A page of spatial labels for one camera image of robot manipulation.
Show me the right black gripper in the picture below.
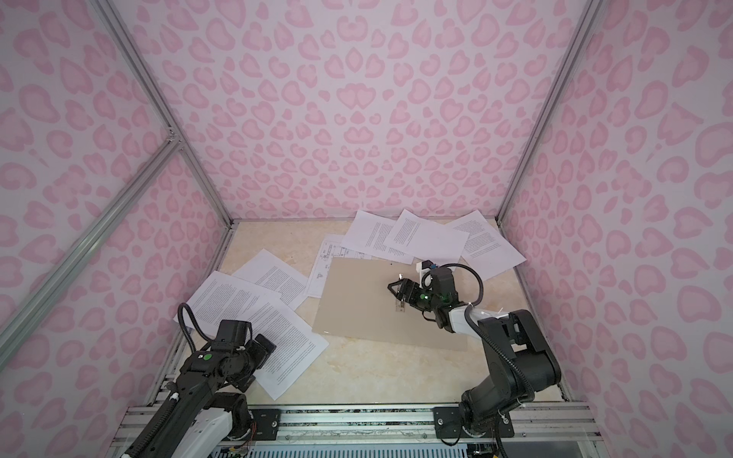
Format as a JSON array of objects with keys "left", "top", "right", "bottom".
[{"left": 387, "top": 279, "right": 443, "bottom": 313}]

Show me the large text sheet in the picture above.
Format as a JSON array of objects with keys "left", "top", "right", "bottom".
[{"left": 237, "top": 299, "right": 328, "bottom": 400}]

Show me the beige paper folder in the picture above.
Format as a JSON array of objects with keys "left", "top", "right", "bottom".
[{"left": 312, "top": 258, "right": 469, "bottom": 351}]

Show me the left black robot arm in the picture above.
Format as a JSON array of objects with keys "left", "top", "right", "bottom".
[{"left": 122, "top": 320, "right": 277, "bottom": 457}]

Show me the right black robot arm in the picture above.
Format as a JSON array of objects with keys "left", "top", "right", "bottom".
[{"left": 387, "top": 261, "right": 561, "bottom": 446}]

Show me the text sheet back overlapping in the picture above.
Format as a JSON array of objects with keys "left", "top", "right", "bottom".
[{"left": 385, "top": 210, "right": 470, "bottom": 265}]

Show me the text sheet far left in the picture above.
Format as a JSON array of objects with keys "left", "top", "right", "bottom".
[{"left": 187, "top": 272, "right": 282, "bottom": 337}]

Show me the text sheet centre back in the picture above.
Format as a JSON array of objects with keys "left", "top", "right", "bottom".
[{"left": 342, "top": 210, "right": 414, "bottom": 264}]

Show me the diagram sheet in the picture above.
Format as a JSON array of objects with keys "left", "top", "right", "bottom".
[{"left": 307, "top": 234, "right": 372, "bottom": 299}]

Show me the text sheet back right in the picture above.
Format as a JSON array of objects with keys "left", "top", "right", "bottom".
[{"left": 447, "top": 211, "right": 526, "bottom": 282}]

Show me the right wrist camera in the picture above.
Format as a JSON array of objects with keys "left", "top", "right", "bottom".
[{"left": 416, "top": 261, "right": 438, "bottom": 288}]

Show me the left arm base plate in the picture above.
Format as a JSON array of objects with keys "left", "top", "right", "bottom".
[{"left": 227, "top": 408, "right": 282, "bottom": 442}]

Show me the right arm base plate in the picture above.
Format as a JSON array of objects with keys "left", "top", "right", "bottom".
[{"left": 431, "top": 406, "right": 496, "bottom": 441}]

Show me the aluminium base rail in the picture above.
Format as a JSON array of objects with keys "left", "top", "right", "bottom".
[{"left": 207, "top": 402, "right": 609, "bottom": 457}]

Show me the diagonal aluminium frame bar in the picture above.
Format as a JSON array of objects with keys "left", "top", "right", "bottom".
[{"left": 1, "top": 135, "right": 181, "bottom": 368}]

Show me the right corner aluminium post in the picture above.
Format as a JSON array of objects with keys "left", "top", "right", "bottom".
[{"left": 496, "top": 0, "right": 608, "bottom": 229}]

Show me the corner aluminium post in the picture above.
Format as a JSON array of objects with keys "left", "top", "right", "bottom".
[
  {"left": 88, "top": 0, "right": 234, "bottom": 229},
  {"left": 496, "top": 0, "right": 608, "bottom": 229}
]

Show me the left corner aluminium post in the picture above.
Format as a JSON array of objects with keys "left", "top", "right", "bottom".
[{"left": 88, "top": 0, "right": 234, "bottom": 229}]

